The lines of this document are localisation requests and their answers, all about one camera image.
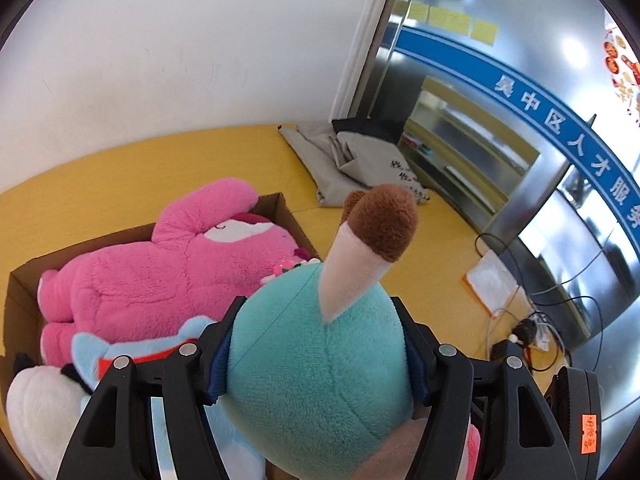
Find white panda plush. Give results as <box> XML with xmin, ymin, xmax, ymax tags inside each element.
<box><xmin>6</xmin><ymin>352</ymin><xmax>92</xmax><ymax>479</ymax></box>

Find blue bear plush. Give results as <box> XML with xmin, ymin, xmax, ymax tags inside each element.
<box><xmin>72</xmin><ymin>315</ymin><xmax>266</xmax><ymax>479</ymax></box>

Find teal pink plush toy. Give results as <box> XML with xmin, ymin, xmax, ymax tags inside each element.
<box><xmin>221</xmin><ymin>184</ymin><xmax>435</xmax><ymax>479</ymax></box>

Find pink plush bear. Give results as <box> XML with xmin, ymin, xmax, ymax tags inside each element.
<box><xmin>37</xmin><ymin>178</ymin><xmax>312</xmax><ymax>366</ymax></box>

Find grey canvas tote bag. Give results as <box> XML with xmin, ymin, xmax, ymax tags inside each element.
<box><xmin>279</xmin><ymin>122</ymin><xmax>428</xmax><ymax>208</ymax></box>

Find new year window decal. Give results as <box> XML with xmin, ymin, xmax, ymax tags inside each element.
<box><xmin>603</xmin><ymin>23</ymin><xmax>640</xmax><ymax>125</ymax></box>

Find yellow sticky notes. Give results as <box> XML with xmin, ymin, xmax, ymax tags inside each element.
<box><xmin>406</xmin><ymin>2</ymin><xmax>499</xmax><ymax>46</ymax></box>

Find black cable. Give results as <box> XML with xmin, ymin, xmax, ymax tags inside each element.
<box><xmin>473</xmin><ymin>231</ymin><xmax>606</xmax><ymax>373</ymax></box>

